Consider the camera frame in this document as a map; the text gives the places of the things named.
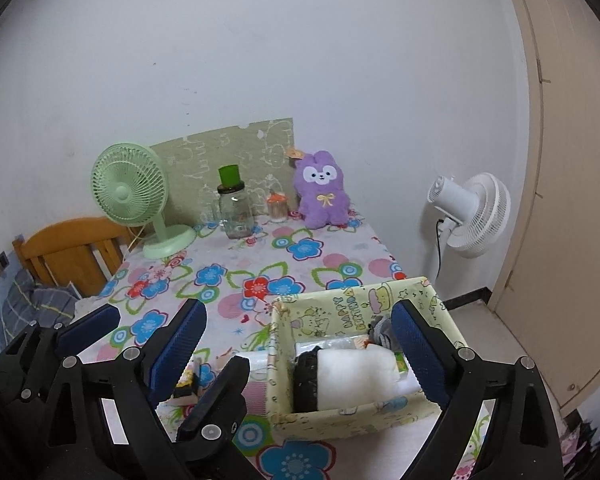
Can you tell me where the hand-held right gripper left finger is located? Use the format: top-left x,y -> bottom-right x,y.
45,298 -> 207,480

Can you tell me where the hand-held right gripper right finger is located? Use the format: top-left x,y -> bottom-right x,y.
390,299 -> 566,480

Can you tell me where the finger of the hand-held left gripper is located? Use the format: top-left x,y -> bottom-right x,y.
176,355 -> 251,445
0,304 -> 121,406

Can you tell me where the grey sock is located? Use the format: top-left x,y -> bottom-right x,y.
367,314 -> 396,348

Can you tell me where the white towel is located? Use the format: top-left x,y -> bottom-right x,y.
315,347 -> 400,408

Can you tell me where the black cloth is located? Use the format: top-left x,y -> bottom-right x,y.
292,346 -> 323,413

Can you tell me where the yellow cartoon printed box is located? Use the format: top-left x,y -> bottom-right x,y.
267,276 -> 468,441

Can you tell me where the small cartoon packet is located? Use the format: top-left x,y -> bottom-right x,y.
172,360 -> 201,403

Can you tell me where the white folded paper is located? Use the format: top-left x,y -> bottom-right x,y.
235,351 -> 272,372

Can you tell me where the grey plaid blanket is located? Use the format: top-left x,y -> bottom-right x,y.
0,272 -> 81,336

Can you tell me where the wooden chair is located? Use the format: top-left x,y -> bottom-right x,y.
12,217 -> 146,297

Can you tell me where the white flat liner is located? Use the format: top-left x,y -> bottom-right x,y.
295,335 -> 366,356

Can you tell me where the floral tablecloth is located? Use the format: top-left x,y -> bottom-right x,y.
72,207 -> 491,480

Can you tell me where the green desk fan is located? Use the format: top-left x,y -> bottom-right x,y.
91,143 -> 197,260

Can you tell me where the glass jar with green lid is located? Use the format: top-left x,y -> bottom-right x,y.
214,164 -> 255,239

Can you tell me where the white standing fan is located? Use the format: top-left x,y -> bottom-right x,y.
427,172 -> 512,281

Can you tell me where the small jar with orange lid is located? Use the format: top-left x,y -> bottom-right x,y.
266,189 -> 288,223

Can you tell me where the purple plush toy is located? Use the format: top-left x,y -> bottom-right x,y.
287,147 -> 352,228

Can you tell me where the dark pink clutter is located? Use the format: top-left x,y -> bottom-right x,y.
562,410 -> 600,480

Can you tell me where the green cartoon printed board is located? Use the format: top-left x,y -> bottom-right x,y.
149,118 -> 297,226

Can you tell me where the beige door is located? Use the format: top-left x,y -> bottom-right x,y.
487,0 -> 600,411

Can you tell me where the black fan cable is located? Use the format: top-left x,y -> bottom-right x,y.
434,217 -> 446,276

